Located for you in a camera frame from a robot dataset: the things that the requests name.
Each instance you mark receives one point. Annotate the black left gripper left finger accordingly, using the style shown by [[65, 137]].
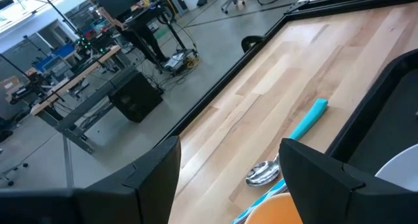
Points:
[[147, 185]]

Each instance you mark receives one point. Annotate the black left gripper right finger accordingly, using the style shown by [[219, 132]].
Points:
[[326, 191]]

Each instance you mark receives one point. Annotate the white round plate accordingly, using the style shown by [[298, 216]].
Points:
[[405, 171]]

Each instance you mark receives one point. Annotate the black plastic tray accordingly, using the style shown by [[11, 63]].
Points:
[[392, 119]]

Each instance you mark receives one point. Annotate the black box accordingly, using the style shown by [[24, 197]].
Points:
[[135, 96]]

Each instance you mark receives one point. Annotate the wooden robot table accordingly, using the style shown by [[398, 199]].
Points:
[[75, 77]]

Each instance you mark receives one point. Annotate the person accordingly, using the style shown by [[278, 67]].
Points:
[[140, 38]]

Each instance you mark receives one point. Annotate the dark grey standing desk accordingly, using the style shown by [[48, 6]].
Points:
[[153, 18]]

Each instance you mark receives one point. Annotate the black monitor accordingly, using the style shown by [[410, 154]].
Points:
[[114, 2]]

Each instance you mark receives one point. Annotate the grey office chair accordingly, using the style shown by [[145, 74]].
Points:
[[233, 0]]

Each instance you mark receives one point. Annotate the black aluminium table frame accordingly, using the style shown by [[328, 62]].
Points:
[[228, 76]]

